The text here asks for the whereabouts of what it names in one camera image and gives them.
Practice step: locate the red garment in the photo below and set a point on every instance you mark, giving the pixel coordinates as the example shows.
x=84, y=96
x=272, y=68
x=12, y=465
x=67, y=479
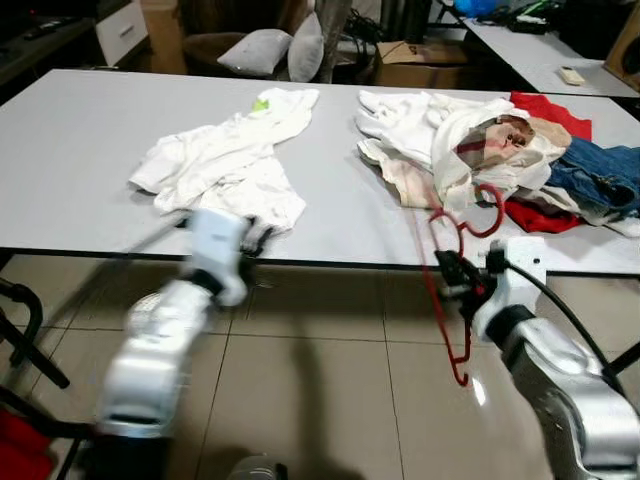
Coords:
x=550, y=112

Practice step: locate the narrow grey pillow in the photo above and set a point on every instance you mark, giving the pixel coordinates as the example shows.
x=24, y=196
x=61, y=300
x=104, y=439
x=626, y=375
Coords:
x=307, y=50

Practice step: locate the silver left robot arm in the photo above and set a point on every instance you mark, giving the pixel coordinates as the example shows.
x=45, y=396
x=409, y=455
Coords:
x=150, y=370

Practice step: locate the grey robot foot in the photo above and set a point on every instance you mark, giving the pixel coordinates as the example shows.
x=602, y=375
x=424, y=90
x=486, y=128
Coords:
x=258, y=470

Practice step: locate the brown round chair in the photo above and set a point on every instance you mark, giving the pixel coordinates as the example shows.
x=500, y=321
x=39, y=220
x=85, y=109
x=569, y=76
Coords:
x=200, y=50

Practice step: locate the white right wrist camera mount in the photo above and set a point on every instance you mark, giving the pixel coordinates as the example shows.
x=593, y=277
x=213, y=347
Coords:
x=515, y=275

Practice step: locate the red shirt white-trimmed collar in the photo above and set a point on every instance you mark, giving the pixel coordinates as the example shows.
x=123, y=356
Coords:
x=20, y=450

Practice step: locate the white remote control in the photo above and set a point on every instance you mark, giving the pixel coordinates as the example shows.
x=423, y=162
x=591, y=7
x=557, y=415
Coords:
x=573, y=76

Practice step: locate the black low bench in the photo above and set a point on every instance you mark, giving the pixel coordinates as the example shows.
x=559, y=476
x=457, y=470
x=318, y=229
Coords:
x=40, y=50

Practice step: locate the wooden speaker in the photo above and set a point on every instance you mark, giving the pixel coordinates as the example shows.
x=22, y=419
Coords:
x=628, y=55

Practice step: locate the blue jeans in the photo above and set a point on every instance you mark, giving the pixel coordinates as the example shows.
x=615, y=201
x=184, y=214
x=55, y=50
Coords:
x=600, y=175

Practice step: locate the white drawer unit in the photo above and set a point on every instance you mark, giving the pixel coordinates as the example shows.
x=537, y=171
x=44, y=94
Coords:
x=122, y=30

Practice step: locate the open cardboard box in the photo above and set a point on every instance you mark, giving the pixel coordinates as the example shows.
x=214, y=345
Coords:
x=420, y=70

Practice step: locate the white shirt green label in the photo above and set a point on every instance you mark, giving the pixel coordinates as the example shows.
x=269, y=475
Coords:
x=230, y=160

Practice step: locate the wide grey pillow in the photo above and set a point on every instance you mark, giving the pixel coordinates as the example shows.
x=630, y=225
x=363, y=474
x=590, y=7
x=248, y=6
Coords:
x=255, y=52

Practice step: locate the white garment checked lining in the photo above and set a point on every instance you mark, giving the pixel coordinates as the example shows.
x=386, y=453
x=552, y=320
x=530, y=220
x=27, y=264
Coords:
x=490, y=140

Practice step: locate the blue plastic item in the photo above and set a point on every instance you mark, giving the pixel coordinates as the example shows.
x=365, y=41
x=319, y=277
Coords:
x=478, y=7

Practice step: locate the black table leg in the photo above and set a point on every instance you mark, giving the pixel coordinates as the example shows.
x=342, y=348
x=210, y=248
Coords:
x=626, y=360

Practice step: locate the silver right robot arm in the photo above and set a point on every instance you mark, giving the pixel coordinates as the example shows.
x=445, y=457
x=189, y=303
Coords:
x=570, y=400

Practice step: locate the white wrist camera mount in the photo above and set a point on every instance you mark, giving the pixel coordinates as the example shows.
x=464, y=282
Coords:
x=515, y=275
x=215, y=245

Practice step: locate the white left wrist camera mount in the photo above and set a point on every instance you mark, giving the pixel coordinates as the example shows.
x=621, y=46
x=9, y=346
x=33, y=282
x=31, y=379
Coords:
x=215, y=245

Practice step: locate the cream garment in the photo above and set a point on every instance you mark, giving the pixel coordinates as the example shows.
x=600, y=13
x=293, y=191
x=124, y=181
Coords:
x=405, y=180

